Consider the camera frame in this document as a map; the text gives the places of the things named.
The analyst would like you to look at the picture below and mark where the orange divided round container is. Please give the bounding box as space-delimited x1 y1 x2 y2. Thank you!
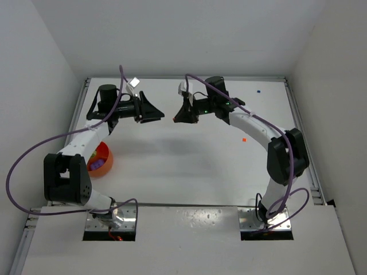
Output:
87 142 114 178

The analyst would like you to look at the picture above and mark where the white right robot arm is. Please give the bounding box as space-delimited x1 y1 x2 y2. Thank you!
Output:
173 74 310 223

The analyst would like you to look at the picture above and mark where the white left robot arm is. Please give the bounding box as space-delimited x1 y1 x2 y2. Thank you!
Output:
44 84 165 229

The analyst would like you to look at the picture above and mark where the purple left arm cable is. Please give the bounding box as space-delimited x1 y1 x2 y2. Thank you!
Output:
5 65 139 215

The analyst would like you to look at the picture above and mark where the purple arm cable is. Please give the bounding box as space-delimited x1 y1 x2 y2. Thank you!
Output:
5 65 139 215
185 73 310 231

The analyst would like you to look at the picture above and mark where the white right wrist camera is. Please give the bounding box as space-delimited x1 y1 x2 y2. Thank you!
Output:
178 81 193 106

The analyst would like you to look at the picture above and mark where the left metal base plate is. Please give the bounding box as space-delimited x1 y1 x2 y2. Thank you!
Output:
85 203 137 233

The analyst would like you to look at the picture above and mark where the metal base plate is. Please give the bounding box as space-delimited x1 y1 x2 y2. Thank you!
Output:
237 206 292 231
85 203 137 233

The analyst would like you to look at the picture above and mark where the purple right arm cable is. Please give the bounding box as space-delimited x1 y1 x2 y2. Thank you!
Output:
185 73 310 231

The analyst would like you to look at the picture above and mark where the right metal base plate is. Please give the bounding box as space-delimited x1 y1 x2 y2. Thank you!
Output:
237 206 292 231

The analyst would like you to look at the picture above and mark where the aluminium frame rail right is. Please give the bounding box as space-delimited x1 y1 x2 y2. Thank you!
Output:
284 78 327 206

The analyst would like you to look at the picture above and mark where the aluminium frame rail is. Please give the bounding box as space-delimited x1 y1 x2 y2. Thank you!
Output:
284 78 327 206
9 77 91 275

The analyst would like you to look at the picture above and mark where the aluminium frame rail left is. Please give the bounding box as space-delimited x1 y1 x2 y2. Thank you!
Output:
9 77 91 275

